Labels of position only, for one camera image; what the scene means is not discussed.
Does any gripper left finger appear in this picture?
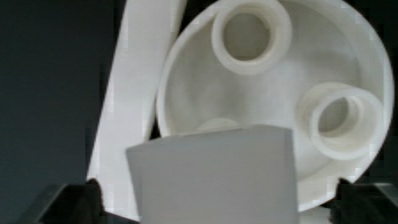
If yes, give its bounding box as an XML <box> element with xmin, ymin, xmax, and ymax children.
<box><xmin>24</xmin><ymin>179</ymin><xmax>107</xmax><ymax>224</ymax></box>

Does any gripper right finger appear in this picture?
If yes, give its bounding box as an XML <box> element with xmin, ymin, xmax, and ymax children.
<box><xmin>330</xmin><ymin>179</ymin><xmax>398</xmax><ymax>224</ymax></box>

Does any white round stool seat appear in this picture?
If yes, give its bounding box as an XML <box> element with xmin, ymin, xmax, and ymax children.
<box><xmin>157</xmin><ymin>0</ymin><xmax>395</xmax><ymax>210</ymax></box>

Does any white right barrier wall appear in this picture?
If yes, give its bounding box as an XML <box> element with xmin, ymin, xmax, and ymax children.
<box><xmin>88</xmin><ymin>0</ymin><xmax>187</xmax><ymax>220</ymax></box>

